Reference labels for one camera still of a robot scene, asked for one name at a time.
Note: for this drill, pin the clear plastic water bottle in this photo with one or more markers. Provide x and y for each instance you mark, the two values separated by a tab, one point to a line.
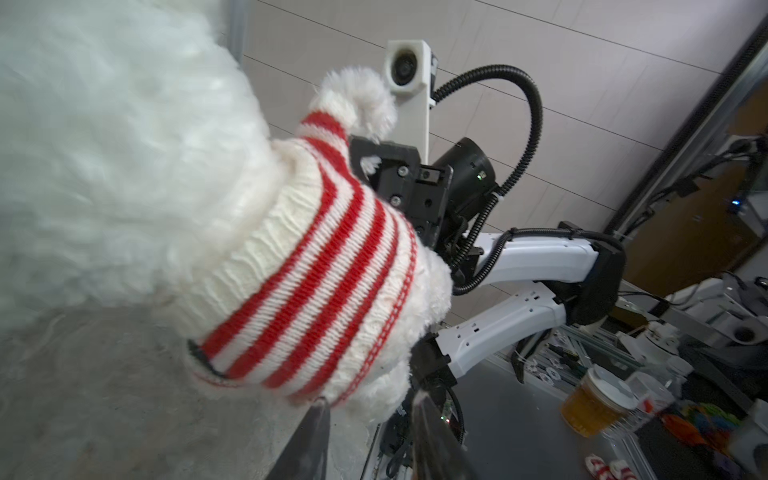
656	387

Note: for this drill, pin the red white striped cloth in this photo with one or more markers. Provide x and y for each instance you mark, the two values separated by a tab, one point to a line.
615	470

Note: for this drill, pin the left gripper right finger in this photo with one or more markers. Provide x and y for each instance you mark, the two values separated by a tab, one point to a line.
437	455

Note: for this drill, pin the white teddy bear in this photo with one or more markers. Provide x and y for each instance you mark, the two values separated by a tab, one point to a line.
135	160

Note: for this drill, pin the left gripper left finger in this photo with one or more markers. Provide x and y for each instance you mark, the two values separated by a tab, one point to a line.
305	456

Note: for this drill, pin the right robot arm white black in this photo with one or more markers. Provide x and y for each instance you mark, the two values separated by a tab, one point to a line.
566	275

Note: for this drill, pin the plastic jar amber liquid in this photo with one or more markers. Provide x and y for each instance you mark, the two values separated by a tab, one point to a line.
600	400

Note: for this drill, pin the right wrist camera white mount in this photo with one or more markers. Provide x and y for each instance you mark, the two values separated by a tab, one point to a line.
410	70

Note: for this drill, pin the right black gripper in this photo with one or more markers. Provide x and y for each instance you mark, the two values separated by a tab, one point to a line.
440	200

